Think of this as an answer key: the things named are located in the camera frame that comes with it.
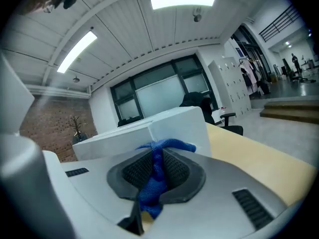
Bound dark grey hanging jacket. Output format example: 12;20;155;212
72;133;88;144

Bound white lockers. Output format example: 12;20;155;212
208;57;252;119

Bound black coat rack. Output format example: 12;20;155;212
69;116;84;141

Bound long ceiling light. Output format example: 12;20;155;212
56;30;98;74
149;0;215;10

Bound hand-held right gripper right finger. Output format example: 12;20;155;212
149;147;288;239

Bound blue cloth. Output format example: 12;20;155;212
135;138;197;220

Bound clothes rack with garments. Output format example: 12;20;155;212
238;57;271;96

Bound black office chair right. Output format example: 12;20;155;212
179;91;215;124

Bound black railing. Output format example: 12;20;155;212
259;5;302;42

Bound wooden steps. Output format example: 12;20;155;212
259;100;319;124

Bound large black framed window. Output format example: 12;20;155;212
109;55;220;128

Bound black office chair with armrests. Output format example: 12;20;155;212
219;112;244;136

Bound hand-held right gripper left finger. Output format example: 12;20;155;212
42;147;157;239

